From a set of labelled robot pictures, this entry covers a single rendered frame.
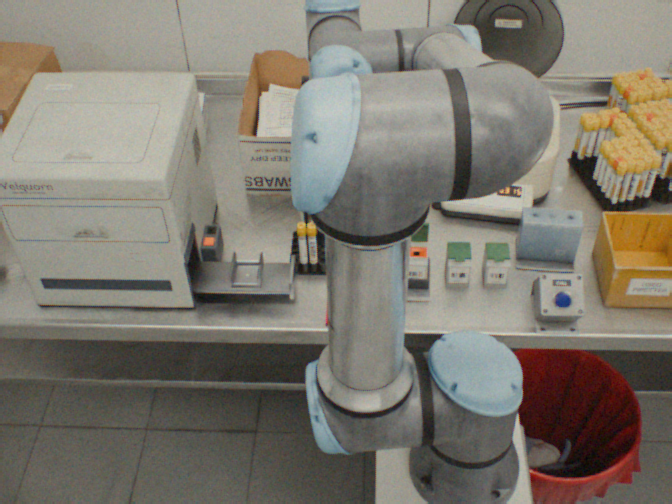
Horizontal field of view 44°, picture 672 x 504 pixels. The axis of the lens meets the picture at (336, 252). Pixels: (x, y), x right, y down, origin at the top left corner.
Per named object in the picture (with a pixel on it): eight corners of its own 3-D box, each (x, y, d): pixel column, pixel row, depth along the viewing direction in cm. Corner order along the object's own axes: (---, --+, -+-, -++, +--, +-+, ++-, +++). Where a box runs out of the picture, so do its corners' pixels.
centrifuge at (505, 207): (420, 214, 157) (423, 164, 148) (438, 121, 177) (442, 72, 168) (548, 230, 153) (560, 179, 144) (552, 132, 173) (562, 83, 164)
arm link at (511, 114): (608, 73, 66) (470, 4, 111) (472, 82, 65) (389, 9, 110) (597, 209, 70) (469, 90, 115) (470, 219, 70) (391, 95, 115)
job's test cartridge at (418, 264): (402, 286, 142) (403, 261, 138) (403, 266, 146) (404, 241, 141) (426, 287, 142) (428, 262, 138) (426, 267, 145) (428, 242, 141)
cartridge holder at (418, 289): (398, 300, 142) (398, 286, 139) (399, 262, 148) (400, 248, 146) (429, 302, 142) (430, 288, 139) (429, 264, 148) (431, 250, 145)
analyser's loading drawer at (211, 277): (174, 297, 141) (169, 276, 138) (181, 268, 146) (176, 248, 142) (293, 299, 140) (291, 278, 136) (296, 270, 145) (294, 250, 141)
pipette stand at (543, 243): (515, 268, 146) (523, 228, 139) (515, 241, 151) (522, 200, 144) (573, 273, 145) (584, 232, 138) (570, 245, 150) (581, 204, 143)
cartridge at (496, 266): (483, 288, 143) (487, 261, 139) (481, 268, 147) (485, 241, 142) (506, 288, 143) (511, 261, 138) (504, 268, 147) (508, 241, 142)
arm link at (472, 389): (525, 459, 105) (540, 391, 96) (420, 469, 104) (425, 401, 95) (502, 385, 114) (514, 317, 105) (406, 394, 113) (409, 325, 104)
